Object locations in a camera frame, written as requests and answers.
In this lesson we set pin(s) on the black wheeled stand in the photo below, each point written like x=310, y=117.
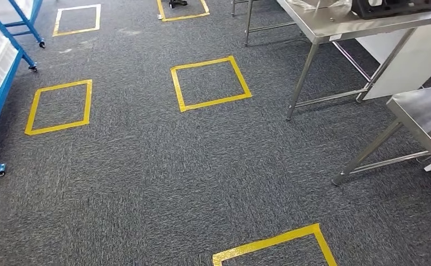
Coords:
x=178, y=3

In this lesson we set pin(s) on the steel side table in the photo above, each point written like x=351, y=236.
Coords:
x=340, y=27
x=248, y=22

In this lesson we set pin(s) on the clear plastic bag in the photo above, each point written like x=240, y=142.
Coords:
x=322, y=7

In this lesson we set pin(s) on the white partition box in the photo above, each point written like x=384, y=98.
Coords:
x=413, y=58

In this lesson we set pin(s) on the pale yellow floor tape square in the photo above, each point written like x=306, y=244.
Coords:
x=76, y=32

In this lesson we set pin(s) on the steel workbench table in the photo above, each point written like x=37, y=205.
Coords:
x=421, y=106

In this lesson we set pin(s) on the black plastic bracket panel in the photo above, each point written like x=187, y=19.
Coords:
x=395, y=9

